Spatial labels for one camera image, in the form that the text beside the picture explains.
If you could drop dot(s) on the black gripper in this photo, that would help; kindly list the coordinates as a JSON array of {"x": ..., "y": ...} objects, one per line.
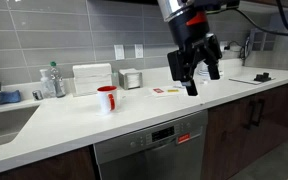
[{"x": 187, "y": 33}]

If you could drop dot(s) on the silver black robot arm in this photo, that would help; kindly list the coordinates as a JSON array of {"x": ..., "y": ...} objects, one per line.
[{"x": 174, "y": 6}]

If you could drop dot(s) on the white mug red inside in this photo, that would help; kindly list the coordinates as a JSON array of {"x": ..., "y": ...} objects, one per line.
[{"x": 103, "y": 100}]

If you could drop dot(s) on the yellow condiment packet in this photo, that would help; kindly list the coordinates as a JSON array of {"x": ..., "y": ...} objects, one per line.
[{"x": 172, "y": 90}]

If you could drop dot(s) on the white counter mat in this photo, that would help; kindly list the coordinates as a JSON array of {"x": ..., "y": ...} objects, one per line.
[{"x": 242, "y": 80}]

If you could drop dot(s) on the white sheet under packets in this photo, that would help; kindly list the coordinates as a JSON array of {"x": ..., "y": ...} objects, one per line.
[{"x": 165, "y": 94}]

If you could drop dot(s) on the red condiment packet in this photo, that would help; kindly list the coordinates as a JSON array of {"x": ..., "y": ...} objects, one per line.
[{"x": 158, "y": 90}]

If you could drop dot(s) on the small black device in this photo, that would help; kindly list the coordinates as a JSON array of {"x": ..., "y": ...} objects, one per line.
[{"x": 262, "y": 77}]

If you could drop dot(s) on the dark wood base cabinet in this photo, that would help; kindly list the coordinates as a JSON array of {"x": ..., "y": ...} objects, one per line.
[
  {"x": 230, "y": 143},
  {"x": 50, "y": 166}
]

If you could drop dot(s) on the stainless steel panel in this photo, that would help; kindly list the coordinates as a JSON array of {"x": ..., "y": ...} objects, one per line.
[{"x": 277, "y": 53}]

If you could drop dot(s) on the stainless steel dishwasher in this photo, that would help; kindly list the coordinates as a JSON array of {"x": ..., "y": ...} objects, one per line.
[{"x": 150, "y": 146}]

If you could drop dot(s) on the clear bottle green cap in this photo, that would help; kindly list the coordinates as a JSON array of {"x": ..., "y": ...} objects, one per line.
[{"x": 58, "y": 81}]

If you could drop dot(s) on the blue sponge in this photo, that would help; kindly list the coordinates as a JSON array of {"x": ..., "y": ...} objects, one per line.
[{"x": 9, "y": 97}]

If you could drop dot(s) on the steel sink basin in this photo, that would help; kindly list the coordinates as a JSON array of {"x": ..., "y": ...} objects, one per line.
[{"x": 4, "y": 126}]

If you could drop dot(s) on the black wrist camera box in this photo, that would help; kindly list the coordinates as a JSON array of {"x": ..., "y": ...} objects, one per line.
[{"x": 175, "y": 66}]

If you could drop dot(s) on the white wall outlet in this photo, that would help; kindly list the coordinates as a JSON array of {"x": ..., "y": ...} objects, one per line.
[
  {"x": 223, "y": 46},
  {"x": 139, "y": 51}
]

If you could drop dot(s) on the white light switch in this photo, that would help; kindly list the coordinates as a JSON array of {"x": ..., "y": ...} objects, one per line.
[{"x": 119, "y": 52}]

